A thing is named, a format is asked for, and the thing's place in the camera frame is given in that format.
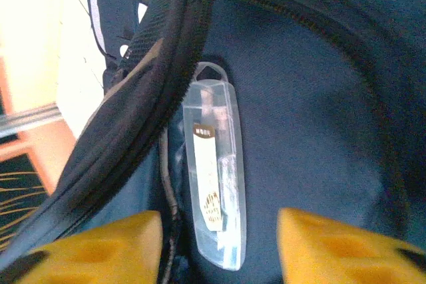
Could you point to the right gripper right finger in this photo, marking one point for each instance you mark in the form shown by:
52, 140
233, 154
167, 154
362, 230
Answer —
339, 257

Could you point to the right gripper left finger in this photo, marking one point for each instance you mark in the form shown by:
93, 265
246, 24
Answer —
100, 257

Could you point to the clear plastic case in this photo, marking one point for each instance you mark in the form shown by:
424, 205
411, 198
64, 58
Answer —
229, 164

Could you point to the navy blue backpack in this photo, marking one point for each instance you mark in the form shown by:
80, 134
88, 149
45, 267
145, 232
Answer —
299, 114

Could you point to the aluminium side rail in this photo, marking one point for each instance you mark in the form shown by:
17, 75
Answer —
30, 120

